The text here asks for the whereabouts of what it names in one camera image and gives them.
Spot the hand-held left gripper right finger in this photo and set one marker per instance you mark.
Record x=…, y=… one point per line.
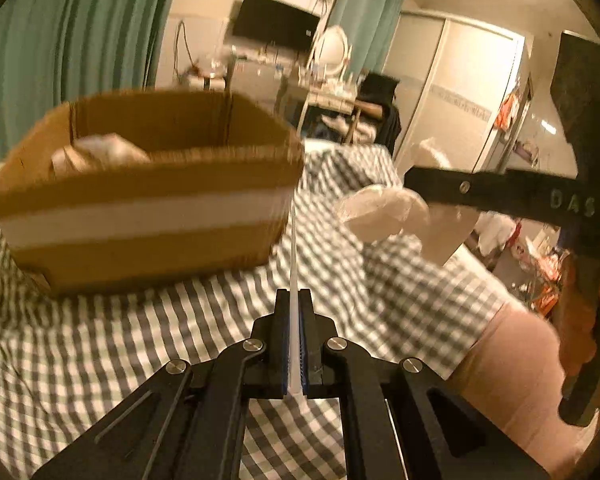
x=305, y=340

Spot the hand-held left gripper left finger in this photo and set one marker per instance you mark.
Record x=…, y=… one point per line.
x=285, y=340

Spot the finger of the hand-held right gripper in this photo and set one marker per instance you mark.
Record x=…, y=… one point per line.
x=455, y=187

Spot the thin white card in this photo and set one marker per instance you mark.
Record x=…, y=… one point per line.
x=294, y=260

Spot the white tissue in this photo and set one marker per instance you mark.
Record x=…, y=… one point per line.
x=375, y=210

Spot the cardboard box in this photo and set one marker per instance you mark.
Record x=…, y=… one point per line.
x=145, y=260

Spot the person's right hand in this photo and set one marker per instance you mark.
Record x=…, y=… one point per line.
x=577, y=310

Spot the orange hanging clothes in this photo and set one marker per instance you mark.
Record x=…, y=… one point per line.
x=509, y=110

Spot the pile of household clutter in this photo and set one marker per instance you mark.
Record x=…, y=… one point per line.
x=525, y=255

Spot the white sliding wardrobe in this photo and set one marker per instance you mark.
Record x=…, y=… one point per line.
x=460, y=85

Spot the black hanging clothing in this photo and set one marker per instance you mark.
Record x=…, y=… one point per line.
x=382, y=105

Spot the white cloth bundle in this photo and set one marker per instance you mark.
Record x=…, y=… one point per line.
x=345, y=127

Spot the white vanity table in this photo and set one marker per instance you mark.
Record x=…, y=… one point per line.
x=325, y=97

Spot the pale bed sheet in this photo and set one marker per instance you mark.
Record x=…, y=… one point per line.
x=505, y=360

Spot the checked blanket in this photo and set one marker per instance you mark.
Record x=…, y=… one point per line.
x=105, y=340

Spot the oval white mirror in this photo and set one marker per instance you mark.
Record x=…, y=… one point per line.
x=332, y=47

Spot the narrow green curtain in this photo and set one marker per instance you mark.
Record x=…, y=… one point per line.
x=365, y=5

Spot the grey fridge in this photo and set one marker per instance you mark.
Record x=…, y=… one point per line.
x=257, y=82

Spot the crumpled white paper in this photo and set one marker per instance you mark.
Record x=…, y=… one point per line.
x=105, y=152

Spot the wide green curtain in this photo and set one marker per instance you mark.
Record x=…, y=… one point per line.
x=70, y=35

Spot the black wall television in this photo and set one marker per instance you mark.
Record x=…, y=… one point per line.
x=275, y=22

